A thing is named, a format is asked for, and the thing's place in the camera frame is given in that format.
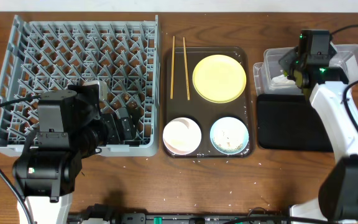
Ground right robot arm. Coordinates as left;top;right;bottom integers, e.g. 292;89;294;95
278;29;358;223

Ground dark brown serving tray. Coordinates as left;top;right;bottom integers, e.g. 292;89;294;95
163;47;255;159

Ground light blue bowl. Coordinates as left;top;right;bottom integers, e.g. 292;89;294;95
209;117;249;156

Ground white paper napkin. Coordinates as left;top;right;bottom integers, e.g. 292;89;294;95
271;74;295;86

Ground wooden chopstick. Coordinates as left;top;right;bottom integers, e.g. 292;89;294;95
183;37;190;101
170;36;175;100

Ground black rectangular tray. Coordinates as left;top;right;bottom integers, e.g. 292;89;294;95
256;94;333;152

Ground white pink bowl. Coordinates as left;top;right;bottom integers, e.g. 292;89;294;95
162;117;202;156

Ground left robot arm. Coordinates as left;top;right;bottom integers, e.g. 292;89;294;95
12;86;140;223

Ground grey plastic dishwasher rack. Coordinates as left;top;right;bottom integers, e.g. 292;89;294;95
0;16;160;157

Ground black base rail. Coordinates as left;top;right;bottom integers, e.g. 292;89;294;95
66;204;279;224

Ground clear plastic waste bin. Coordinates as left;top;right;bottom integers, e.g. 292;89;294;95
253;44;358;95

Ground rice and nut shells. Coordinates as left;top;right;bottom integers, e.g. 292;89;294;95
213;127;246;154

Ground yellow round plate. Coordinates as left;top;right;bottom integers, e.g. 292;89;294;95
192;54;247;104

